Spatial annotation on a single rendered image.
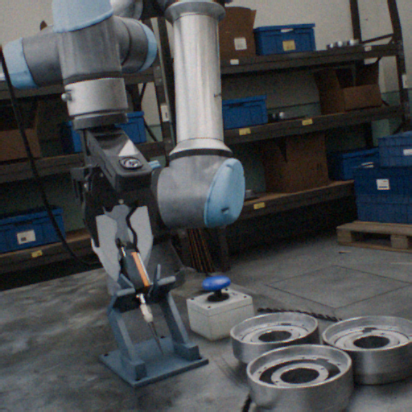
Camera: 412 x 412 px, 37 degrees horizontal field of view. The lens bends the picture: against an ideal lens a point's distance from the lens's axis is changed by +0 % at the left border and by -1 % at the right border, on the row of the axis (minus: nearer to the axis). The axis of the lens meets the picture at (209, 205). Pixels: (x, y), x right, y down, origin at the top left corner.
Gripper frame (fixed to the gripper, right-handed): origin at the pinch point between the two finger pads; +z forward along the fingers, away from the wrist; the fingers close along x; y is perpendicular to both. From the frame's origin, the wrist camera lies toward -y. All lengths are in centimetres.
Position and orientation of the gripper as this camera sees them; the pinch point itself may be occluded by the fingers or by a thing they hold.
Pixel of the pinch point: (129, 269)
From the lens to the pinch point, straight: 81.8
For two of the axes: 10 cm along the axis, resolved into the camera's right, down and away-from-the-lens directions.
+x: -8.7, 1.9, -4.6
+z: 1.4, 9.8, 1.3
